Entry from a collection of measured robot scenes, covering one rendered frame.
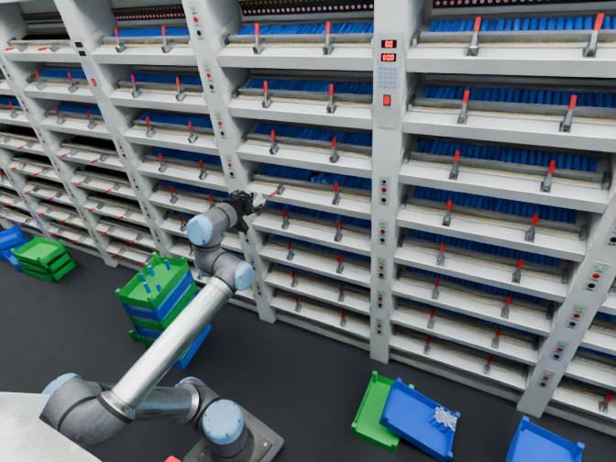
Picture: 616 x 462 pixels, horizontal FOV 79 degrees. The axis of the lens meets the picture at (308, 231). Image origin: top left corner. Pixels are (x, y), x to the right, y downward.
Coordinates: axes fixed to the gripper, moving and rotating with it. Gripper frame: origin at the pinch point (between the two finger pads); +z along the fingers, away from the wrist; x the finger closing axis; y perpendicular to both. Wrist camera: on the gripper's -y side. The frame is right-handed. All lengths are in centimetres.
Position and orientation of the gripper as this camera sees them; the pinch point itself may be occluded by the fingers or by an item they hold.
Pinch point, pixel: (259, 201)
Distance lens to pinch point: 153.5
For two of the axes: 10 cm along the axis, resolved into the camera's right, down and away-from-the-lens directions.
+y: 0.0, -9.0, -4.4
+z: 4.6, -4.0, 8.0
